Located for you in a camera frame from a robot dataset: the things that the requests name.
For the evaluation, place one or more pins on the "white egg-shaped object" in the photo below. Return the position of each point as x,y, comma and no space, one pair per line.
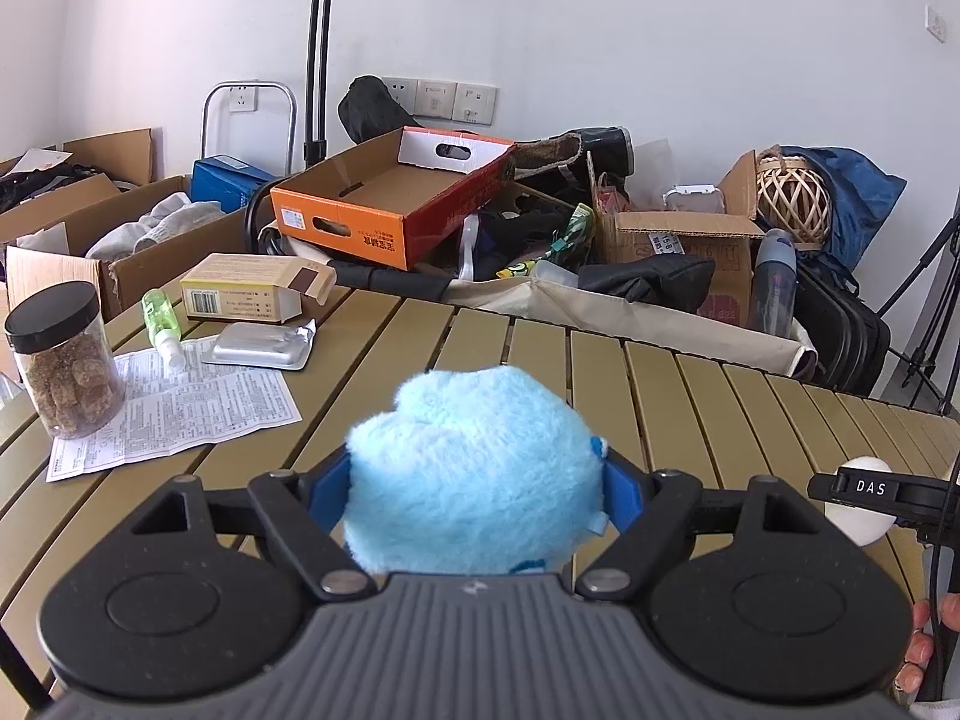
862,525

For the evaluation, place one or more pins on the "cardboard box with grey clothes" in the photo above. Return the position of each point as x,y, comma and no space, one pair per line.
172,255

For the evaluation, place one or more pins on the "tan paper carton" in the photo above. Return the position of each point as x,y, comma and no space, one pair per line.
240,289

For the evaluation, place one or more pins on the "black flat bag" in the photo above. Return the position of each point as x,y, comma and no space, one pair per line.
645,281

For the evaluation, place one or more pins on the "open brown cardboard box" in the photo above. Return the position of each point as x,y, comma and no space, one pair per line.
675,240

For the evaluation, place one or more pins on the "black backpack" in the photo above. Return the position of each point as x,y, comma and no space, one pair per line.
840,330

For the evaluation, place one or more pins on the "silver blister pack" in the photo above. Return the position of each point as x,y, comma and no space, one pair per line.
255,345

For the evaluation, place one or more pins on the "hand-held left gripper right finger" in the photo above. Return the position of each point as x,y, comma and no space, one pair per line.
622,491

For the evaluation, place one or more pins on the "white wall socket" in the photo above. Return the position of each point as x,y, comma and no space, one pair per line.
242,97
400,96
474,103
435,99
937,24

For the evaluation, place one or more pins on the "orange cardboard tray box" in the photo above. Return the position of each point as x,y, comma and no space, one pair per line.
360,229

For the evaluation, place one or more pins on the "wicker ball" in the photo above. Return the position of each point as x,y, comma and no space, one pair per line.
791,199

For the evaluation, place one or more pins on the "person's right hand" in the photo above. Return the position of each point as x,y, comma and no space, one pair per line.
919,649

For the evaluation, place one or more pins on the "small green bottle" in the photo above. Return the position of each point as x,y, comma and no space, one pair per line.
161,319

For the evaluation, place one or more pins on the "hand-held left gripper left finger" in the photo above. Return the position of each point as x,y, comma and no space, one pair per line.
330,487

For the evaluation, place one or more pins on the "black cloth bag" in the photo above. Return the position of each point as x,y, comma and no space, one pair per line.
371,109

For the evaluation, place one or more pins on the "light blue plush toy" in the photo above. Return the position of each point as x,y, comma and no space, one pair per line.
472,465

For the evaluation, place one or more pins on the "blue printed box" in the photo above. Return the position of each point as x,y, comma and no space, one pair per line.
225,184

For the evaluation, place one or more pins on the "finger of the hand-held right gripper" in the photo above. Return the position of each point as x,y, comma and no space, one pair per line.
862,487

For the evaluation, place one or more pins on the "black camera tripod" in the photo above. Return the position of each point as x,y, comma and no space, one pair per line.
934,300

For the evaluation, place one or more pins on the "clear jar of brown snacks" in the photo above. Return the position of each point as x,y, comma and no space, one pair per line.
67,382

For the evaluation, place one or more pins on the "green snack packet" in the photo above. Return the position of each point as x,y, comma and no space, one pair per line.
570,236

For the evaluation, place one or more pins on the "grey water bottle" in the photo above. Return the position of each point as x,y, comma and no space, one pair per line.
772,285

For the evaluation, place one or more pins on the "dark blue bag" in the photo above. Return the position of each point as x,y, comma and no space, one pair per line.
862,195

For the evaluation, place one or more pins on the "printed paper leaflet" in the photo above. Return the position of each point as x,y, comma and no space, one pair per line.
195,412

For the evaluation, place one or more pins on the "cardboard box with dark clothes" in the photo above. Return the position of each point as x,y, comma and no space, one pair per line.
112,154

